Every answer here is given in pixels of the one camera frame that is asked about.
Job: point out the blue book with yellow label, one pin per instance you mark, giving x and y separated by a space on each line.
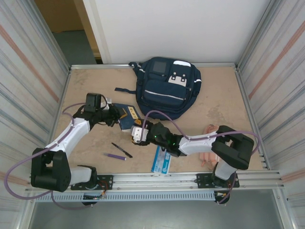
127 122

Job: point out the black marker pen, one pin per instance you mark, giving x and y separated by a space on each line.
121 150

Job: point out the blue white plastic packet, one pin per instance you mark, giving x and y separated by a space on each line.
160 164

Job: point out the purple pen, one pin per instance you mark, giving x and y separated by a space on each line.
116 156

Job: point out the navy blue backpack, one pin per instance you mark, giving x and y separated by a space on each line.
164 93

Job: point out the pink pencil case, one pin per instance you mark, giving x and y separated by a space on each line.
209 158

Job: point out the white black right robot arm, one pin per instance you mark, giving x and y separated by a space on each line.
197 144

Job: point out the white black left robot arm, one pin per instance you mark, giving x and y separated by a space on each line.
76 131

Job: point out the aluminium table side rail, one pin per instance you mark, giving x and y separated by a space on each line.
66 83
240 83

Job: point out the aluminium table edge rail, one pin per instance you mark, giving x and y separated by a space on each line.
107 65

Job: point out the wide aluminium mounting rail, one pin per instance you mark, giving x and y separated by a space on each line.
155 183

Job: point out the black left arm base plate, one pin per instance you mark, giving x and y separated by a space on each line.
107 182

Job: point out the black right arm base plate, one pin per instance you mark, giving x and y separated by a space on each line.
202 181

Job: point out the white door frame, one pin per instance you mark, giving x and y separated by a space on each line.
96 28

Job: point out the aluminium corner post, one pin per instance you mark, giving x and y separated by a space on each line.
257 32
47 32

